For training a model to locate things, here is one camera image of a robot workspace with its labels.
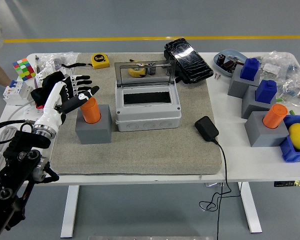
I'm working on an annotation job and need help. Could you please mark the blue block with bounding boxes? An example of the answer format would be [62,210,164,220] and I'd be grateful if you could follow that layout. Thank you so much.
[254,79,278,104]
[240,57,261,82]

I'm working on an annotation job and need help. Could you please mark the clear plastic parts bag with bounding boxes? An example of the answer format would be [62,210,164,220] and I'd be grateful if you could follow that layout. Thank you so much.
[277,74,300,106]
[258,51,300,82]

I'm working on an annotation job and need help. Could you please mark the black adapter cord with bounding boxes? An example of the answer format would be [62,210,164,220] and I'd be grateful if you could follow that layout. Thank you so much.
[198,138,242,240]

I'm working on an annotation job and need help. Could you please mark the black table control panel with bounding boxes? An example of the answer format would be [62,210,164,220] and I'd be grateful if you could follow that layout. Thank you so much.
[273,180,300,188]

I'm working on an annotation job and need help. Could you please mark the yellow tape measure black strap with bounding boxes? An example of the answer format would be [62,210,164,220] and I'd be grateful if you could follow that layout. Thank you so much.
[61,53,111,70]

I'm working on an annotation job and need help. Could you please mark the glossy black case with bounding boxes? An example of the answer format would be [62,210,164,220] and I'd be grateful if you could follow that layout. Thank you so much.
[163,37,215,85]

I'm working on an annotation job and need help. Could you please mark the white circuit breaker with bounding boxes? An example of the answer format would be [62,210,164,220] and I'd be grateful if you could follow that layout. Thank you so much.
[2,79,35,107]

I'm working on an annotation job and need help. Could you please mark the brown component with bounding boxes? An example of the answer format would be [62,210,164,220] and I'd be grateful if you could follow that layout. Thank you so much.
[221,59,237,73]

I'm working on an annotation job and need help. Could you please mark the grey-brown mat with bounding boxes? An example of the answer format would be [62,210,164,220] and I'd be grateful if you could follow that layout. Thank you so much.
[49,52,222,176]

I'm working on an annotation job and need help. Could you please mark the black power adapter plug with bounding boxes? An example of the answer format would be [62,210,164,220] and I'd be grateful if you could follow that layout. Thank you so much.
[194,115,220,143]

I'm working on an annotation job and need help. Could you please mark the white power strip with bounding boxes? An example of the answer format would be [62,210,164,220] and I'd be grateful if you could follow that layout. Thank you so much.
[22,102,45,122]

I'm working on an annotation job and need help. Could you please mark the white power cable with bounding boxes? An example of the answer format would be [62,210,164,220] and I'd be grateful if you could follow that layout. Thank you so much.
[0,99,35,179]

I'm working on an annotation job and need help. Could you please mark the grey cube holder round hole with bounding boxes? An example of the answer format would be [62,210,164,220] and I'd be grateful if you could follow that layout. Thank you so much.
[74,104,113,145]

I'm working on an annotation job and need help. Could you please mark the colourful rubik's cube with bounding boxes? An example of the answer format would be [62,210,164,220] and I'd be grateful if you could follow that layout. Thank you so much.
[12,57,38,81]

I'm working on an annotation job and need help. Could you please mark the grey electrical junction box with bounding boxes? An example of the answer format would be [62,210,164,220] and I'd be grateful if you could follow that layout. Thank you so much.
[114,83,183,133]

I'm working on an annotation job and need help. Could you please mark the white table leg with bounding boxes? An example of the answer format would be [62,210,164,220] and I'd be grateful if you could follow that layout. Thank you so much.
[60,185,80,238]
[239,181,263,234]

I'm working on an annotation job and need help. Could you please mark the light blue dish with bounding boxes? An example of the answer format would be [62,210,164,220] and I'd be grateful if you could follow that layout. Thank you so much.
[213,48,248,78]

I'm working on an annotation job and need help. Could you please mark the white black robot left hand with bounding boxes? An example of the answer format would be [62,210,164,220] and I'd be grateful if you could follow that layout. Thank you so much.
[34,74,101,132]

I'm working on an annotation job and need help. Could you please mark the blue plastic bin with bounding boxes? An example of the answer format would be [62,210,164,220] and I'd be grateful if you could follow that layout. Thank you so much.
[279,114,300,163]

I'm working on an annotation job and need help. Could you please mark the black cloth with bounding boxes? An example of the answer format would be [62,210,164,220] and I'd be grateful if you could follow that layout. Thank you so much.
[30,72,73,109]

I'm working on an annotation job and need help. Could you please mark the white dotted box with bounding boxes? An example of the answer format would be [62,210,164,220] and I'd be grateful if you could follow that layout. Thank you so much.
[34,69,73,88]

